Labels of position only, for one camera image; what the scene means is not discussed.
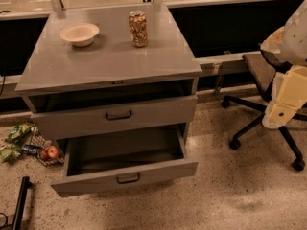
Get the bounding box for grey drawer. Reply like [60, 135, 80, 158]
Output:
[52, 126, 198, 197]
[32, 95, 197, 140]

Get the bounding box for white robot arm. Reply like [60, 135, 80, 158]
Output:
[261, 0, 307, 129]

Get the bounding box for grey top drawer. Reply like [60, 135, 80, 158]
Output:
[32, 95, 197, 140]

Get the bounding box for grey drawer cabinet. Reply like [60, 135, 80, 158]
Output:
[14, 3, 203, 142]

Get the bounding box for black office chair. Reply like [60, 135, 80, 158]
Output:
[221, 51, 305, 171]

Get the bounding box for crumpled gold soda can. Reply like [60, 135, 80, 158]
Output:
[129, 11, 148, 47]

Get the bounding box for white bowl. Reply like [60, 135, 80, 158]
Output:
[60, 23, 100, 47]

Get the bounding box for red apple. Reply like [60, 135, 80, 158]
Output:
[43, 146, 59, 160]

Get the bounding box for woven tray mat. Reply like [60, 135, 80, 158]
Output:
[26, 126, 64, 167]

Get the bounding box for blue snack wrapper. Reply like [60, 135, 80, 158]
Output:
[22, 145, 40, 155]

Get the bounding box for green chip bag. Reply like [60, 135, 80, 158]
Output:
[5, 123, 34, 143]

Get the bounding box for green snack bag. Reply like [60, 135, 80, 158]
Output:
[0, 144, 21, 163]

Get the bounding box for black metal stand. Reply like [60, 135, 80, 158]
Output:
[0, 176, 32, 230]

